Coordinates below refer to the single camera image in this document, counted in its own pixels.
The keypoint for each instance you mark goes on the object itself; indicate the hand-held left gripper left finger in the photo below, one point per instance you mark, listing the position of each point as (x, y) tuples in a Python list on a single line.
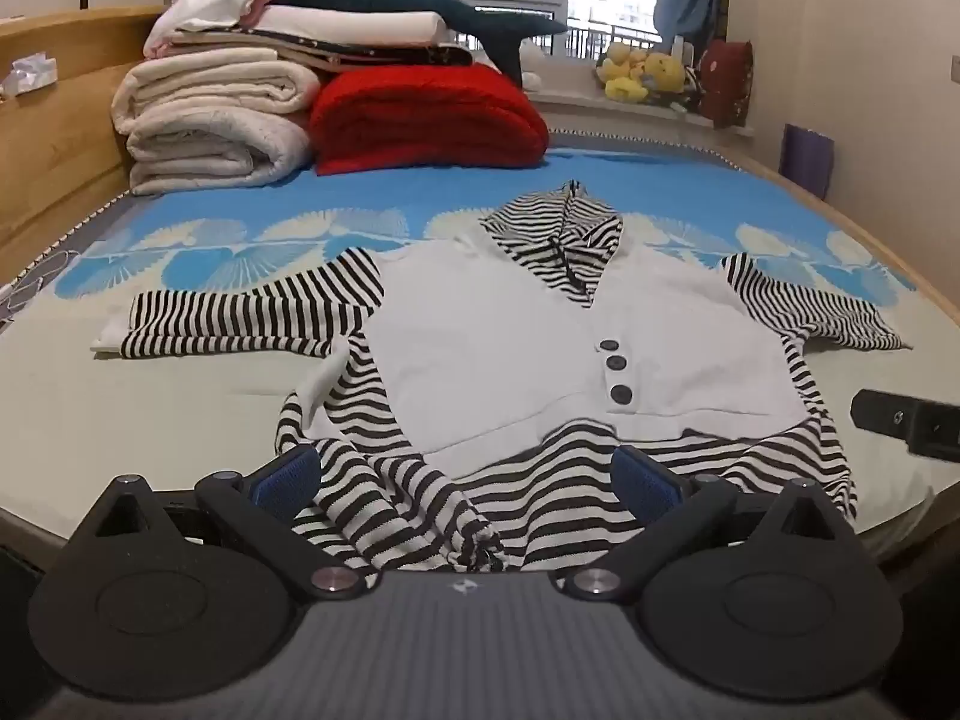
[(289, 476)]

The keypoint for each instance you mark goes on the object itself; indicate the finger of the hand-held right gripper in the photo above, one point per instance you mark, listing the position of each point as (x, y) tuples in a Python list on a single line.
[(904, 420)]

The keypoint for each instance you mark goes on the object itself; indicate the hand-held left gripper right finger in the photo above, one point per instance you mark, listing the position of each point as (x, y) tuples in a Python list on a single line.
[(639, 484)]

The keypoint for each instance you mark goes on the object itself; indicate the striped white hooded top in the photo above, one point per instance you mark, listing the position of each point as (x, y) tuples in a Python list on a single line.
[(487, 330)]

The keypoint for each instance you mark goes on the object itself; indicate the blue and cream bed sheet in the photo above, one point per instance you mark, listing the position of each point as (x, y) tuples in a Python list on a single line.
[(150, 420)]

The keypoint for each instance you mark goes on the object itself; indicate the purple box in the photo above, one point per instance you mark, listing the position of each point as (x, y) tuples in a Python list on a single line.
[(807, 160)]

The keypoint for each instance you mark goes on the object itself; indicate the cream folded quilt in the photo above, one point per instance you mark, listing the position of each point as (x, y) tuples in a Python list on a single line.
[(210, 120)]

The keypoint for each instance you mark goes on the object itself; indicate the red bag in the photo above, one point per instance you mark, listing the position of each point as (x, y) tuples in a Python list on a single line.
[(729, 82)]

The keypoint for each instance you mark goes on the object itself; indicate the red folded blanket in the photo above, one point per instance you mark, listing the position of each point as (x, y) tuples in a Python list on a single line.
[(427, 116)]

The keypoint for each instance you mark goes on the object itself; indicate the wooden headboard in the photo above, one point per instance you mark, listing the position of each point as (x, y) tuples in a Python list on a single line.
[(67, 142)]

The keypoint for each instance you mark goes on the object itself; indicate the dark patterned folded cloth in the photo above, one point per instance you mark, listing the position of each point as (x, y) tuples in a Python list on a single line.
[(397, 56)]

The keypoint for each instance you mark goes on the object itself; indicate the white folded cloth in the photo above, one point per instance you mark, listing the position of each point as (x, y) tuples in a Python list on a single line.
[(352, 26)]

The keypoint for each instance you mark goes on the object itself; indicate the pink and white clothing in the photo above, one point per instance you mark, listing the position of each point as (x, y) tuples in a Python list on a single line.
[(210, 7)]

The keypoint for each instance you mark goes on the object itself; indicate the tissue box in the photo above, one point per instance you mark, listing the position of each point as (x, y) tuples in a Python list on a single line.
[(30, 75)]

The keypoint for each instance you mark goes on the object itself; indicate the wall switch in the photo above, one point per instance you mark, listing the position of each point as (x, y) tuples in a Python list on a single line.
[(955, 69)]

